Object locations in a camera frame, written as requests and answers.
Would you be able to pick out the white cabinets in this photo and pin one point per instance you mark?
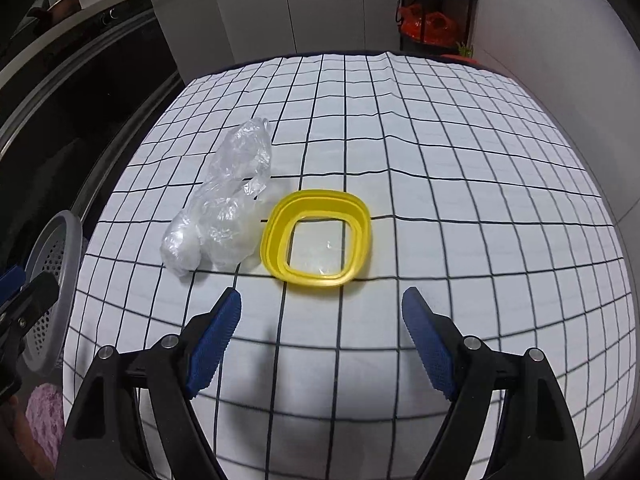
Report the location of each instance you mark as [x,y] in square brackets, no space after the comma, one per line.
[300,10]

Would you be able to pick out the orange plastic bag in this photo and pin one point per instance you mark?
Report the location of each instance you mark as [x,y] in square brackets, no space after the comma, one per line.
[411,22]
[440,27]

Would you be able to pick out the grey perforated plastic basket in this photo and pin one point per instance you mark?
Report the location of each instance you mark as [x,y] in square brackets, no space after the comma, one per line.
[50,260]

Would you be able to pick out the white black-grid tablecloth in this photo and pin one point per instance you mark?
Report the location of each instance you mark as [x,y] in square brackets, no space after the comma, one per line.
[500,185]

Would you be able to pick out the purple fuzzy cloth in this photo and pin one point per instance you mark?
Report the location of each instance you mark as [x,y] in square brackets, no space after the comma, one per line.
[45,420]

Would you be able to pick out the black counter unit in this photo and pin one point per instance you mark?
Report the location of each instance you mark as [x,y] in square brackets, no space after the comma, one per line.
[75,110]

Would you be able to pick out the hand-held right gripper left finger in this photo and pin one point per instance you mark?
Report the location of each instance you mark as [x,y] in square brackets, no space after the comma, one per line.
[215,345]

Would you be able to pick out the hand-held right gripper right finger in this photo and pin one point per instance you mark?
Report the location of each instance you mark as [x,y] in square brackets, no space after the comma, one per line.
[430,350]

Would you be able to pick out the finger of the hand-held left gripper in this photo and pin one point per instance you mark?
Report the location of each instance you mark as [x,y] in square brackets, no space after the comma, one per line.
[30,300]

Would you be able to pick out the small green plant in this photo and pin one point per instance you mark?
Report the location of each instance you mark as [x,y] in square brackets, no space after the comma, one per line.
[465,51]

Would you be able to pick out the clear plastic bag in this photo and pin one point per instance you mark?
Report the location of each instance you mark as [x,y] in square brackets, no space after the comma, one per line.
[225,195]

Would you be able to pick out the yellow plastic container lid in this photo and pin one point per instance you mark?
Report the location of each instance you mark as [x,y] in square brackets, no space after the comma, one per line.
[275,230]

